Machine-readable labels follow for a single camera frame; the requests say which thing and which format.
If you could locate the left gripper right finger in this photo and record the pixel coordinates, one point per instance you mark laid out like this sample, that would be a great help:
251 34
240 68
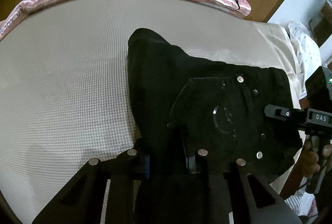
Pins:
209 190

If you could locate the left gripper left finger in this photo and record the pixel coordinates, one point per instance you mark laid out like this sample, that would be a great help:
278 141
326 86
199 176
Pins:
126 172

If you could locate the black pants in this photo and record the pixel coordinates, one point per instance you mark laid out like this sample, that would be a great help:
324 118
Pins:
182 104

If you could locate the person right hand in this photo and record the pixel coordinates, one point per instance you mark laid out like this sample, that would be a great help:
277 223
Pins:
309 159

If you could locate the white dotted pillow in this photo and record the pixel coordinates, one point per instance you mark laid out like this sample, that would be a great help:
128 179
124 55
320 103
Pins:
307 53

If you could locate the grey woven bed mat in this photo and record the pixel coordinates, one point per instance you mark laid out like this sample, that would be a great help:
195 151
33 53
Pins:
64 89

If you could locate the wall mounted television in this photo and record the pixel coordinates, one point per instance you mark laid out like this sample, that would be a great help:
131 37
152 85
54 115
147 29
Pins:
320 25

